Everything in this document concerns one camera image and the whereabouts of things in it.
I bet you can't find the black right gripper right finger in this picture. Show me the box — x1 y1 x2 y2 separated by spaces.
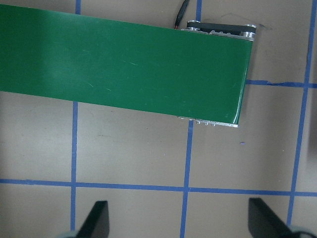
248 198 293 238

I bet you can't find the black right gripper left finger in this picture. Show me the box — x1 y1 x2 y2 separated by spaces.
75 201 109 238

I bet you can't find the green conveyor belt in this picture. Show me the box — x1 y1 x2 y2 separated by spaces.
0 4 257 127

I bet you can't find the red black conveyor cable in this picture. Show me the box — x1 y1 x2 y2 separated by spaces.
174 0 191 30

